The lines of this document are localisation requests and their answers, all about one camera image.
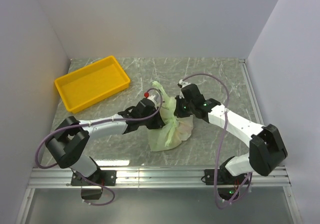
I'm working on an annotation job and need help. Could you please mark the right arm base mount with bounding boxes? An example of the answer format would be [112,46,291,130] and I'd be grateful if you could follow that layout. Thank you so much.
[203,168,251,202]

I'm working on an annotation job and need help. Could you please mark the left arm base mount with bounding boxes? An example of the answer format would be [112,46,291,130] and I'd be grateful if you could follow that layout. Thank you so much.
[70,169,117,204]

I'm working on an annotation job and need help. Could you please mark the aluminium front rail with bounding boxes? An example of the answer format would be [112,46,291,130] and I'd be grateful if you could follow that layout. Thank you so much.
[27,166,291,189]

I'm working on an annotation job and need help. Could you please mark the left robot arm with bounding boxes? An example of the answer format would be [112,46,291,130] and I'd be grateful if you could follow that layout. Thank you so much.
[45,95,165,185]

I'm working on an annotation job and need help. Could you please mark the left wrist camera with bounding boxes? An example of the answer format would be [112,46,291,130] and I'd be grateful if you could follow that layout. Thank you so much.
[144,92,160,106]

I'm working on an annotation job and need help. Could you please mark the green plastic bag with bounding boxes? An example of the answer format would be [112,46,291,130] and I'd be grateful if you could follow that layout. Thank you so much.
[147,81,194,152]

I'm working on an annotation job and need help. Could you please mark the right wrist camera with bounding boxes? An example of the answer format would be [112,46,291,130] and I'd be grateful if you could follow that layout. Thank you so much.
[177,79,191,89]

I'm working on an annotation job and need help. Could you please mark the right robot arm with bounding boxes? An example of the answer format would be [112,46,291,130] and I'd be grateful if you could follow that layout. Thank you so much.
[174,80,288,185]

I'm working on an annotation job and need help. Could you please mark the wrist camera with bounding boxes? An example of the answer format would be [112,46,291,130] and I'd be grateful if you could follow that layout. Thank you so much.
[144,92,160,106]
[177,79,191,89]

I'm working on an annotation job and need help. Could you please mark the aluminium side rail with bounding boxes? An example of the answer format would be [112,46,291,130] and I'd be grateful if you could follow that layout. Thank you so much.
[238,59,264,124]

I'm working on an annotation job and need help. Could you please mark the yellow plastic tray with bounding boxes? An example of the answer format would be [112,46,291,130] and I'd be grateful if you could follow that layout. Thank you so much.
[54,56,131,114]

